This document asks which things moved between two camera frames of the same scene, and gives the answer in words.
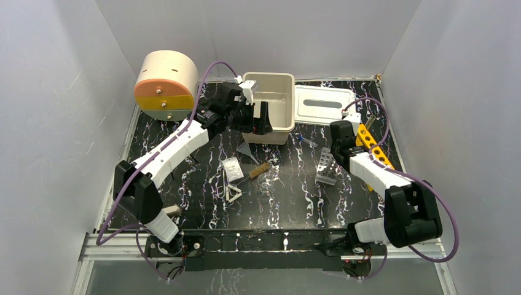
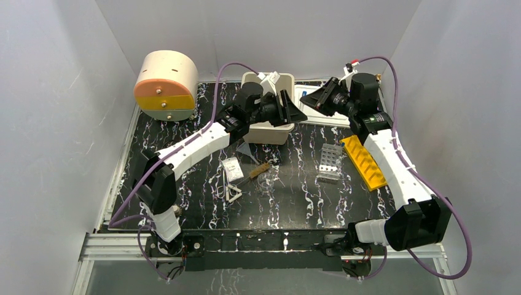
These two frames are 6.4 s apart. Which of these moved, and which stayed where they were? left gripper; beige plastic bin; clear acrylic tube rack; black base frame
Moved: left gripper
Stayed: beige plastic bin; black base frame; clear acrylic tube rack
